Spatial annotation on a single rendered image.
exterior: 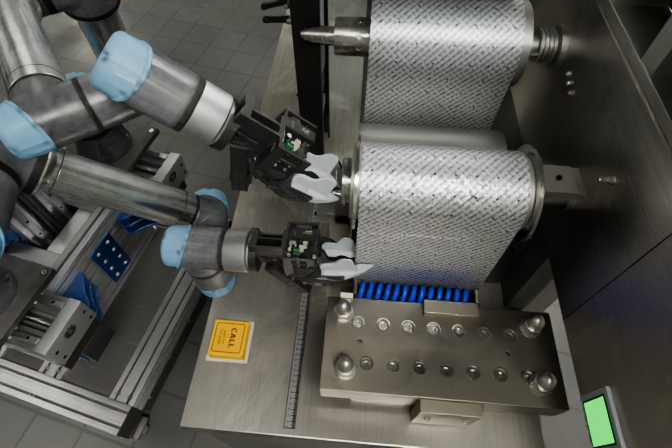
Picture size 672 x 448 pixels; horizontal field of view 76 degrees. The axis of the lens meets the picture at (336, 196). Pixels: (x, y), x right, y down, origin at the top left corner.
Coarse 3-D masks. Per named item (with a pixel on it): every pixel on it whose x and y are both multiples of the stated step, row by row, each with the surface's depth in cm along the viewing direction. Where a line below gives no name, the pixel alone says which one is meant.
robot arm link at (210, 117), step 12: (204, 96) 52; (216, 96) 53; (228, 96) 54; (204, 108) 52; (216, 108) 52; (228, 108) 53; (192, 120) 52; (204, 120) 52; (216, 120) 53; (228, 120) 54; (180, 132) 54; (192, 132) 53; (204, 132) 53; (216, 132) 53; (204, 144) 55
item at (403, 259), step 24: (360, 240) 69; (384, 240) 69; (408, 240) 68; (432, 240) 67; (456, 240) 67; (480, 240) 66; (384, 264) 75; (408, 264) 75; (432, 264) 74; (456, 264) 73; (480, 264) 73
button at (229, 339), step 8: (216, 320) 88; (224, 320) 88; (216, 328) 87; (224, 328) 87; (232, 328) 87; (240, 328) 87; (248, 328) 87; (216, 336) 86; (224, 336) 86; (232, 336) 86; (240, 336) 86; (248, 336) 88; (216, 344) 85; (224, 344) 85; (232, 344) 85; (240, 344) 85; (208, 352) 84; (216, 352) 84; (224, 352) 84; (232, 352) 84; (240, 352) 84
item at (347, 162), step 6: (348, 162) 65; (342, 168) 64; (348, 168) 64; (342, 174) 64; (348, 174) 64; (342, 180) 64; (348, 180) 64; (342, 186) 64; (348, 186) 64; (342, 192) 64; (348, 192) 64; (342, 198) 65; (348, 198) 64; (342, 204) 66; (348, 204) 66
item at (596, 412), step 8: (592, 400) 55; (600, 400) 54; (592, 408) 55; (600, 408) 53; (592, 416) 55; (600, 416) 53; (592, 424) 55; (600, 424) 53; (608, 424) 52; (592, 432) 55; (600, 432) 53; (608, 432) 52; (592, 440) 55; (600, 440) 53; (608, 440) 51
